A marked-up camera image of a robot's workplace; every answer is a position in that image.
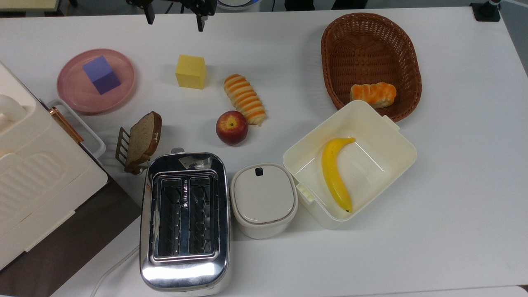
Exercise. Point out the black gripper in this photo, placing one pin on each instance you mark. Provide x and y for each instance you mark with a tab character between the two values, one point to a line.
198	4

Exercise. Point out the yellow cube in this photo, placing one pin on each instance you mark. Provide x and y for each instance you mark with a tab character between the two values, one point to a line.
190	72

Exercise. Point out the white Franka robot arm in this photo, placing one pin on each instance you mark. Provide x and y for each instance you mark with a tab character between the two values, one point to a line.
237	3

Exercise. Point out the purple cube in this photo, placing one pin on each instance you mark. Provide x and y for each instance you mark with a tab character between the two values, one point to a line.
101	74

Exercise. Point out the long striped bread roll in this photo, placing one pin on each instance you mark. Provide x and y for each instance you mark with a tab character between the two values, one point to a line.
245	99

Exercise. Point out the pink plate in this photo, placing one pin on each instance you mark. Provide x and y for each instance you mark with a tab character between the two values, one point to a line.
74	88

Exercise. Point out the red apple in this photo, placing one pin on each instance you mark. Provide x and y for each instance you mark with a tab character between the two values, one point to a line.
232	128

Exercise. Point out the brown bread slice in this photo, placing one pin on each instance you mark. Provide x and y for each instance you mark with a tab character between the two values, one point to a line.
142	138

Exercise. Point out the beige side table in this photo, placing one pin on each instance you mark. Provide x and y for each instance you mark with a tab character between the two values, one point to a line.
24	4

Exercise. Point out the brown wicker basket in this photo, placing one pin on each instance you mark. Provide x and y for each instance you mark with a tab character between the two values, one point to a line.
363	49

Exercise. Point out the small white lidded bin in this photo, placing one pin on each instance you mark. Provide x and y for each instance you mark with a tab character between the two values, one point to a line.
263	198

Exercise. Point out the short striped bread roll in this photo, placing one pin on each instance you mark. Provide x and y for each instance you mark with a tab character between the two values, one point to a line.
373	95

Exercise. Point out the yellow banana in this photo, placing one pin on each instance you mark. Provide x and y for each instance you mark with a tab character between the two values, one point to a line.
333	173

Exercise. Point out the cream open plastic box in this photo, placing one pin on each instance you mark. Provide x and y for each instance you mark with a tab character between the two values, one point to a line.
379	165

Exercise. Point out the silver two-slot toaster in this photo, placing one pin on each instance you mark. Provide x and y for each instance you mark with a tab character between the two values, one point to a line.
183	272

